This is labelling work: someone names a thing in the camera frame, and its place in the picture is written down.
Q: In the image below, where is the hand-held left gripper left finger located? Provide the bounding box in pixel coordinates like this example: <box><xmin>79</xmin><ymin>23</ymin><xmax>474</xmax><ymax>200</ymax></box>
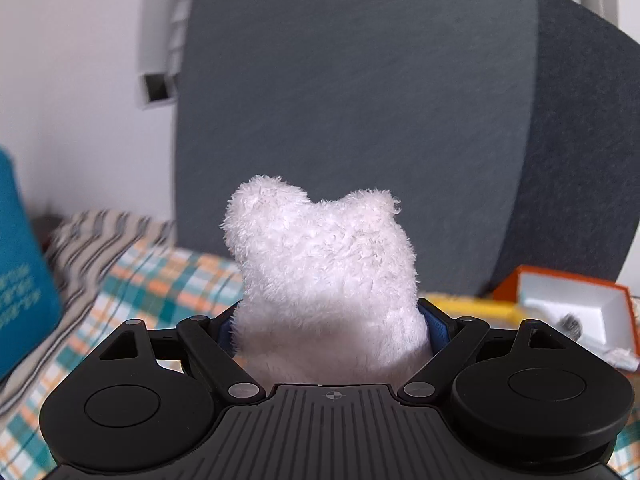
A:
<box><xmin>99</xmin><ymin>301</ymin><xmax>267</xmax><ymax>402</ymax></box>

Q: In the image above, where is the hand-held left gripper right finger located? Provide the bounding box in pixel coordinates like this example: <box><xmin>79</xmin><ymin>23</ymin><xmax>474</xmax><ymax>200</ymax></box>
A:
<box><xmin>397</xmin><ymin>298</ymin><xmax>562</xmax><ymax>404</ymax></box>

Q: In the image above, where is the white plush toy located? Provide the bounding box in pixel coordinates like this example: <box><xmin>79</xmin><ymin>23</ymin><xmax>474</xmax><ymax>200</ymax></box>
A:
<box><xmin>222</xmin><ymin>174</ymin><xmax>432</xmax><ymax>387</ymax></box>

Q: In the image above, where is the plaid bed blanket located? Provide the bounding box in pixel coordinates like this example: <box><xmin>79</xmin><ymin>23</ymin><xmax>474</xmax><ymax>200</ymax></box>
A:
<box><xmin>0</xmin><ymin>237</ymin><xmax>640</xmax><ymax>480</ymax></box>

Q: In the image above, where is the orange cardboard box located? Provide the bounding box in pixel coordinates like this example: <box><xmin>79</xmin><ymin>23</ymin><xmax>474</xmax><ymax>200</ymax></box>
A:
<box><xmin>492</xmin><ymin>264</ymin><xmax>640</xmax><ymax>362</ymax></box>

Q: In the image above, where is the striped pillow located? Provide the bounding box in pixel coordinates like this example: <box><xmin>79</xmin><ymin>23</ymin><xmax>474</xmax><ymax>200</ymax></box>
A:
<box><xmin>44</xmin><ymin>209</ymin><xmax>176</xmax><ymax>306</ymax></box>

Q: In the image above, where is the teal cushion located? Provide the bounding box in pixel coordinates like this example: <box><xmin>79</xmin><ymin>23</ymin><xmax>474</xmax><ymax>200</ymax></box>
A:
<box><xmin>0</xmin><ymin>146</ymin><xmax>64</xmax><ymax>382</ymax></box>

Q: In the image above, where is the dark grey headboard panel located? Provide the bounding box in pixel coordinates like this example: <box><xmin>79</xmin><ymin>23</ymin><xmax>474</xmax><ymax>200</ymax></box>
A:
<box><xmin>484</xmin><ymin>0</ymin><xmax>640</xmax><ymax>297</ymax></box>

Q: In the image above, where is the light grey headboard panel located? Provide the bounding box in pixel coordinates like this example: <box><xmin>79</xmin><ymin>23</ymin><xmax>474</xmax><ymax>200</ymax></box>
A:
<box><xmin>172</xmin><ymin>0</ymin><xmax>542</xmax><ymax>306</ymax></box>

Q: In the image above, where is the white window shutter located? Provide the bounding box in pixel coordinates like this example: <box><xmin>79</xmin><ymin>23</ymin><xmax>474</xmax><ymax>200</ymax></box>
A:
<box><xmin>135</xmin><ymin>0</ymin><xmax>203</xmax><ymax>111</ymax></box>

